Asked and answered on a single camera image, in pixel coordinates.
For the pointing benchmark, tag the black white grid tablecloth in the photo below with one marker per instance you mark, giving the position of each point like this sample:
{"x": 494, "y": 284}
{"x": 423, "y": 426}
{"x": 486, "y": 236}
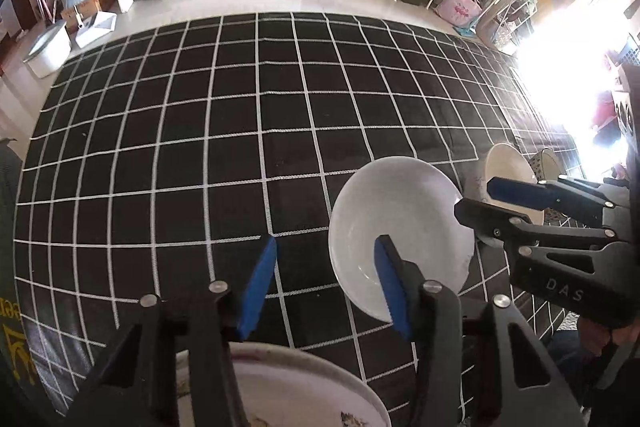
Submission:
{"x": 159, "y": 161}

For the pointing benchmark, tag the white bowl red mark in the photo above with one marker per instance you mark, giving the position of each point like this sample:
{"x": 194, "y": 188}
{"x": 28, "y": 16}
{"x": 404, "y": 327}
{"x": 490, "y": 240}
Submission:
{"x": 413, "y": 203}

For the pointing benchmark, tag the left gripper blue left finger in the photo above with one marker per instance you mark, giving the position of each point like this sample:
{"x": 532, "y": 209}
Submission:
{"x": 256, "y": 289}

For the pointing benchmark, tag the broom with dustpan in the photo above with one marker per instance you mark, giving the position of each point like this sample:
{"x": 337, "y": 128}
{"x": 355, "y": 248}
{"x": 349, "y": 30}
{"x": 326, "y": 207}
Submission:
{"x": 86, "y": 21}

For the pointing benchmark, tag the grey sofa cover cloth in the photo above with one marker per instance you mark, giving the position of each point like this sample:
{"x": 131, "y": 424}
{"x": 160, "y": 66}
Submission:
{"x": 16, "y": 363}

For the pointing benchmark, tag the small white patterned plate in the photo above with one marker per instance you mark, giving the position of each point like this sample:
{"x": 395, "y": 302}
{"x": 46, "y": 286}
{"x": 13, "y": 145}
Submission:
{"x": 279, "y": 386}

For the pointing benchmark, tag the green patterned bowl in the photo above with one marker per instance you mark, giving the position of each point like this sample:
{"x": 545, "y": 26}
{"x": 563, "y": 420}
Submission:
{"x": 546, "y": 165}

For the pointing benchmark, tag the white mop bucket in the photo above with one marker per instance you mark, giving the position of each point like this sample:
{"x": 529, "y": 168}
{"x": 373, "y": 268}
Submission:
{"x": 50, "y": 51}

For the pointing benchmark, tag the cream white bowl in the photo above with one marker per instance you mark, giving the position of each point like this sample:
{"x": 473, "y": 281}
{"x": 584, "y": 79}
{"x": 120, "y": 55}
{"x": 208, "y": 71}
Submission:
{"x": 505, "y": 161}

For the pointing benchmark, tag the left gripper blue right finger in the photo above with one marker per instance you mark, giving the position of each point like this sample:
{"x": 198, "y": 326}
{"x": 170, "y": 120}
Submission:
{"x": 395, "y": 284}

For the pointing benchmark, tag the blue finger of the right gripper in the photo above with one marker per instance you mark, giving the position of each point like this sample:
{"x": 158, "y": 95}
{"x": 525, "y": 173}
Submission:
{"x": 562, "y": 195}
{"x": 496, "y": 226}

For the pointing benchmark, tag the pink tote bag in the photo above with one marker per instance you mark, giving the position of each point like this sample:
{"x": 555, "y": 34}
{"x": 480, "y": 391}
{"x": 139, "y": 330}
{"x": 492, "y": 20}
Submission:
{"x": 459, "y": 13}

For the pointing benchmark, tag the person's right hand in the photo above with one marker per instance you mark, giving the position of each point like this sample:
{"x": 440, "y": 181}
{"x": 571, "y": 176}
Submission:
{"x": 595, "y": 337}

